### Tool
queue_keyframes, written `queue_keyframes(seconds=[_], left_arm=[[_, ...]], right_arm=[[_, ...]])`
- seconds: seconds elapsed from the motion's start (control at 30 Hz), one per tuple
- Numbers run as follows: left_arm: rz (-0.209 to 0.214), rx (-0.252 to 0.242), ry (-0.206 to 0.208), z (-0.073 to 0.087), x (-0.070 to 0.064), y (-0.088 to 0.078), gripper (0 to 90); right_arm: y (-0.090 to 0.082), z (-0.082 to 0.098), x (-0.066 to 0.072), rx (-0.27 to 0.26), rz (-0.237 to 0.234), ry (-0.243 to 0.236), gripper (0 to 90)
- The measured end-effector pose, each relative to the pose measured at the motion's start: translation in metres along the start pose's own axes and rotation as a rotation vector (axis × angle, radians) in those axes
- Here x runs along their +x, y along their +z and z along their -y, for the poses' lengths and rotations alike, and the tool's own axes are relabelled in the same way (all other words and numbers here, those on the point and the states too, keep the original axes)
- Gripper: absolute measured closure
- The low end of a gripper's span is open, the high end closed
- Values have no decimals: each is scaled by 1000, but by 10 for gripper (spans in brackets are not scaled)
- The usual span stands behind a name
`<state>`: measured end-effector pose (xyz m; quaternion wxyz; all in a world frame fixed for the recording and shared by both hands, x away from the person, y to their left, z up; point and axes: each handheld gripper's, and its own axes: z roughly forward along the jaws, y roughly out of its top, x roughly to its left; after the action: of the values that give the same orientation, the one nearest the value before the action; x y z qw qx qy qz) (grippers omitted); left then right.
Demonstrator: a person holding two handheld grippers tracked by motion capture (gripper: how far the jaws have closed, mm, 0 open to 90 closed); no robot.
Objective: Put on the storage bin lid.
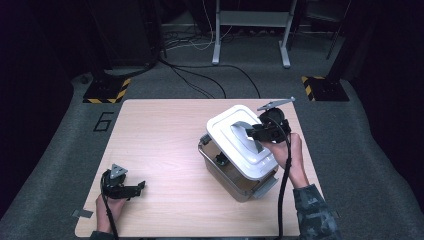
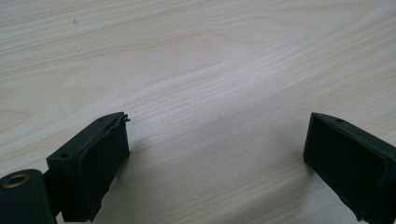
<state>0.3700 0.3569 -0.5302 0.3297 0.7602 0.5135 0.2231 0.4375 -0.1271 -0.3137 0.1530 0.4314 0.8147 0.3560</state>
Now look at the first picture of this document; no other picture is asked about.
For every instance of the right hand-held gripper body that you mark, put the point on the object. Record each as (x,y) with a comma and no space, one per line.
(275,128)

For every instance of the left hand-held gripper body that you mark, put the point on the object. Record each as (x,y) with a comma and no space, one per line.
(113,186)

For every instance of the clear storage box grey latches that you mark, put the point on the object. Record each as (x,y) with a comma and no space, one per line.
(226,181)

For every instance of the person's left hand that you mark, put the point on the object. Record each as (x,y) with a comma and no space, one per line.
(115,208)

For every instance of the person's right hand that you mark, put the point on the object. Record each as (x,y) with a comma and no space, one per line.
(290,156)

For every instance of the grey tape strip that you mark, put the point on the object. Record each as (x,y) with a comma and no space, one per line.
(82,213)

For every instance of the black striped stand base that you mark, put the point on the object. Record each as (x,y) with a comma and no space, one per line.
(328,90)
(105,90)

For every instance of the black tripod stand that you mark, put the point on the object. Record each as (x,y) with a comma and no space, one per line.
(335,41)

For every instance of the white metal stand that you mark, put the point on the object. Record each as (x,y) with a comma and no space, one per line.
(253,18)

